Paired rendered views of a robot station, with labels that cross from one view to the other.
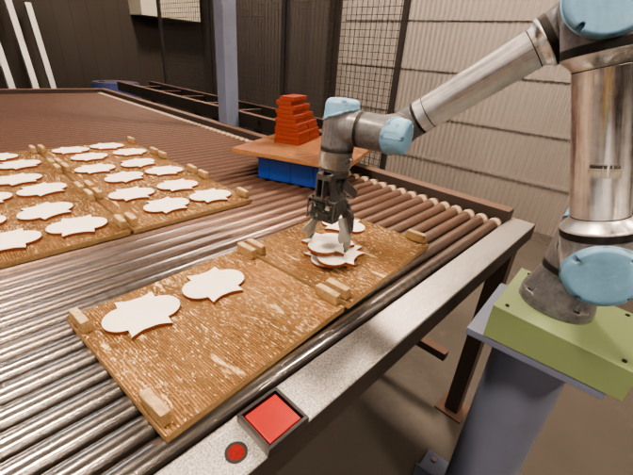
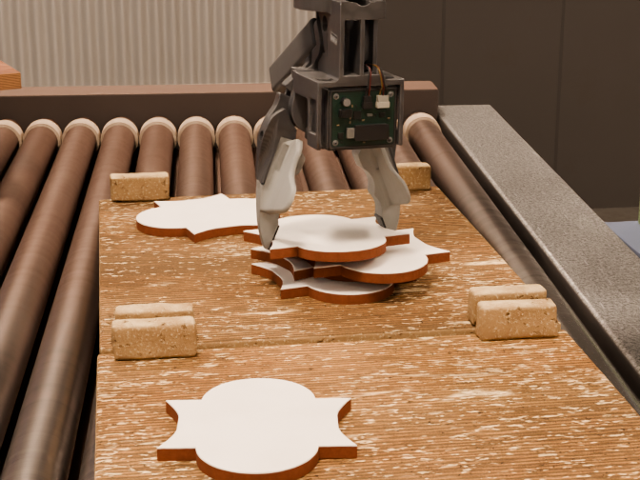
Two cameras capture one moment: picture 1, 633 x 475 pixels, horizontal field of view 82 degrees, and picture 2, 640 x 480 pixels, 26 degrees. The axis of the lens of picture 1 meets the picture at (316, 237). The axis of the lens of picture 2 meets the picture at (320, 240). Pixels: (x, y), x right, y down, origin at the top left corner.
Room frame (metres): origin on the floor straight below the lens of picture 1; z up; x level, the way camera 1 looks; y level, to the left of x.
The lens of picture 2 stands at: (0.10, 0.77, 1.31)
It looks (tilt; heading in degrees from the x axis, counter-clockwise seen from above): 17 degrees down; 313
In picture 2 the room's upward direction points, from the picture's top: straight up
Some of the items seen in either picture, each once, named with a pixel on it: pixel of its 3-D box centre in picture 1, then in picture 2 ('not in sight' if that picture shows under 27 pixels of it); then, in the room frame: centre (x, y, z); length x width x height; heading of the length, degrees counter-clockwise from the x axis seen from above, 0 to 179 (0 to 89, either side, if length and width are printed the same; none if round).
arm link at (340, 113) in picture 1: (341, 125); not in sight; (0.83, -0.04, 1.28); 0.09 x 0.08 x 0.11; 63
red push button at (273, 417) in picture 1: (272, 419); not in sight; (0.36, 0.04, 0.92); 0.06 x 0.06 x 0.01; 48
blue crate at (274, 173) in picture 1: (303, 164); not in sight; (1.61, 0.08, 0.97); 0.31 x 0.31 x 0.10; 70
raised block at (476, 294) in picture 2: (337, 288); (507, 304); (0.68, -0.06, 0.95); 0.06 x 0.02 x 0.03; 52
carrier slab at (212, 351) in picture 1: (215, 314); (389, 476); (0.58, 0.19, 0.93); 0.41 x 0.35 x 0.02; 142
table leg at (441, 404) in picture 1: (477, 335); not in sight; (1.19, -0.69, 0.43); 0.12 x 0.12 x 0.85; 48
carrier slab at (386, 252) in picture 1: (340, 247); (298, 261); (0.91, -0.07, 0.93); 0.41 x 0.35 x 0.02; 142
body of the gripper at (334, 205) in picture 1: (330, 194); (341, 70); (0.82, -0.02, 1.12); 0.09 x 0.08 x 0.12; 153
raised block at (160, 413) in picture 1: (154, 407); not in sight; (0.35, 0.21, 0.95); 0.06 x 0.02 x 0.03; 52
